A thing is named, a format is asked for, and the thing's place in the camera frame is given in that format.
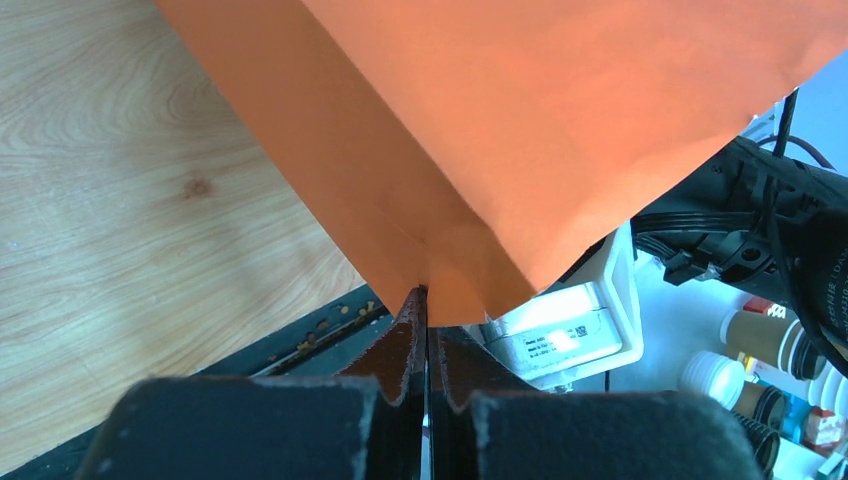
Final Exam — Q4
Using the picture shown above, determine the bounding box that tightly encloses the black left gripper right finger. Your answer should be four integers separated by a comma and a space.
427, 327, 764, 479

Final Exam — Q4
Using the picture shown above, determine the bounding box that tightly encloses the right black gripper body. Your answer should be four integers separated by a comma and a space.
631, 137, 847, 373

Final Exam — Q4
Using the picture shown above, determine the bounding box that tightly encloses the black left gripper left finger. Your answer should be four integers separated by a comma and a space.
77, 286, 427, 479

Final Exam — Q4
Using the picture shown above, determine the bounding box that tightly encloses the orange paper bag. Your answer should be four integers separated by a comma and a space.
158, 1, 847, 326

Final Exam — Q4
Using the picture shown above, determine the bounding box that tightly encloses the small red white box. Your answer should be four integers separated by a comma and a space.
742, 297, 787, 318

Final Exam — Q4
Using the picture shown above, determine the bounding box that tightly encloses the background lidded paper cup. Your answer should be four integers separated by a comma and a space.
719, 310, 826, 380

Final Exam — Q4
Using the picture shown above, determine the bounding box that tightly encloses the background white cup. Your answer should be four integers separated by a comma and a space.
677, 350, 746, 409

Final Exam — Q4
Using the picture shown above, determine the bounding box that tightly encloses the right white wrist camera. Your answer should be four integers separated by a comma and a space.
466, 223, 645, 392

